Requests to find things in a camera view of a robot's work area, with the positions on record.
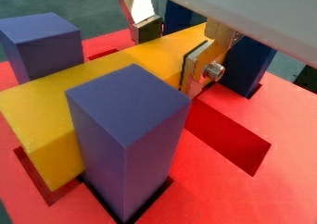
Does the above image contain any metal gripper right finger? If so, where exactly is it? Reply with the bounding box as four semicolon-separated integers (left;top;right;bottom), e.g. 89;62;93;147
179;19;243;98

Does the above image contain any right dark blue post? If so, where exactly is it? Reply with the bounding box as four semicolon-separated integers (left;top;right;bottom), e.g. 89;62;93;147
0;12;84;83

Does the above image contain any purple rear post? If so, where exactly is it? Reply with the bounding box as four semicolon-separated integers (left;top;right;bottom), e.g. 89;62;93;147
219;37;275;98

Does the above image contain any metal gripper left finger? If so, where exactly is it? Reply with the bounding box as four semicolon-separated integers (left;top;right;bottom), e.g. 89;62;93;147
117;0;162;44

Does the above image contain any left dark blue post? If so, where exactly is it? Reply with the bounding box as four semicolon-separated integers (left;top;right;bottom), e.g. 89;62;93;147
65;64;191;221

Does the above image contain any dark blue post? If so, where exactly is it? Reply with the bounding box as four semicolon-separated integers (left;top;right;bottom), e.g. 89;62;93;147
0;12;84;83
65;64;191;221

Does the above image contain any long yellow block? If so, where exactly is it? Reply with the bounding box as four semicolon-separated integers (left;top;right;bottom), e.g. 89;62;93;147
0;24;220;191

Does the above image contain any red slotted board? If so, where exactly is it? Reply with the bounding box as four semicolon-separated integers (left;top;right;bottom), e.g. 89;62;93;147
0;28;317;224

